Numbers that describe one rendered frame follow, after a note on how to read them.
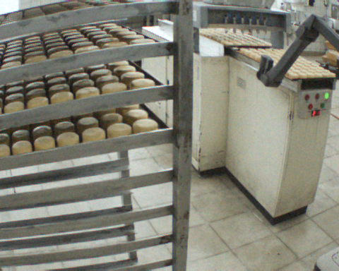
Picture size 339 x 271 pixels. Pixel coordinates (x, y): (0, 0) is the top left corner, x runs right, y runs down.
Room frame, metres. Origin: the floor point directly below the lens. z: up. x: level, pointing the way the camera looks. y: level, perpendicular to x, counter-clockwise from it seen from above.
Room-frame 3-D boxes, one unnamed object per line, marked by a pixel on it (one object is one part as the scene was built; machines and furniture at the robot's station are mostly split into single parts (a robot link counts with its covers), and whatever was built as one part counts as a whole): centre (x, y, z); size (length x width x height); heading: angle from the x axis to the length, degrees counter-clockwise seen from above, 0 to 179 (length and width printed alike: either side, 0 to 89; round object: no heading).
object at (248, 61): (2.67, -0.29, 0.87); 2.01 x 0.03 x 0.07; 20
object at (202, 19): (2.61, -0.47, 1.01); 0.72 x 0.33 x 0.34; 110
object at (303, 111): (1.79, -0.76, 0.77); 0.24 x 0.04 x 0.14; 110
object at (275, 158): (2.13, -0.63, 0.45); 0.70 x 0.34 x 0.90; 20
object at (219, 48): (2.99, -0.11, 0.88); 1.28 x 0.01 x 0.07; 20
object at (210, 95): (3.06, -0.31, 0.42); 1.28 x 0.72 x 0.84; 20
